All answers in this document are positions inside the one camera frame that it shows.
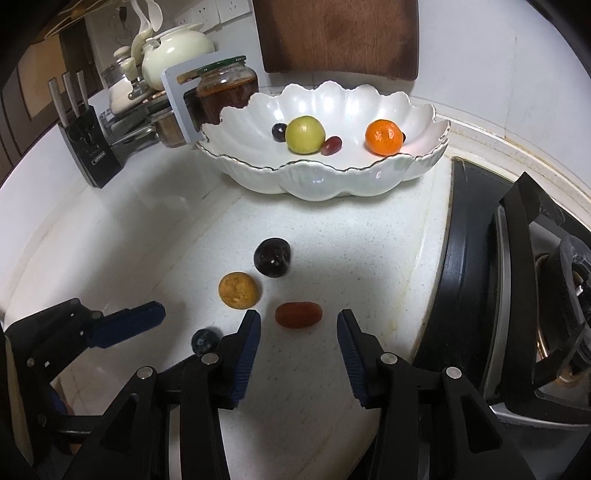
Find steel container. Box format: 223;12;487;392
151;110;186;148

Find white scalloped bowl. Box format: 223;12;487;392
197;81;451;201

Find red oblong tomato front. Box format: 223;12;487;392
320;136;342;156

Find black knife block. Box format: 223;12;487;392
48;71;122;189

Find white wall sockets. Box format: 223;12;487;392
174;0;252;32

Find dark grape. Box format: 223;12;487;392
271;123;287;143

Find dark plum back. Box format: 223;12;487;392
253;237;291;278

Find red oblong tomato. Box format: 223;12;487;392
320;136;342;156
274;302;322;329

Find white hanging spoons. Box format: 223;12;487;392
129;0;163;33

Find brown longan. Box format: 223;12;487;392
218;272;260;310

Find black gas stove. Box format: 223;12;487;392
414;158;590;430

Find left burner grate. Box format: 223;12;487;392
483;173;590;425

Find brown wooden cutting board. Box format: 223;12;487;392
252;0;420;81

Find white rack frame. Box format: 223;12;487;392
160;50;230;145

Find small steel pot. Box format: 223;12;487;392
101;46;148;116

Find green round fruit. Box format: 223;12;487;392
286;116;325;155

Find glass jar green lid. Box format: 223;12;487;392
195;55;259;124

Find orange tangerine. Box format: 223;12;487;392
365;119;404;157

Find red oblong tomato back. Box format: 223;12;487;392
274;302;322;329

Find cream ceramic teapot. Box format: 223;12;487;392
130;23;215;91

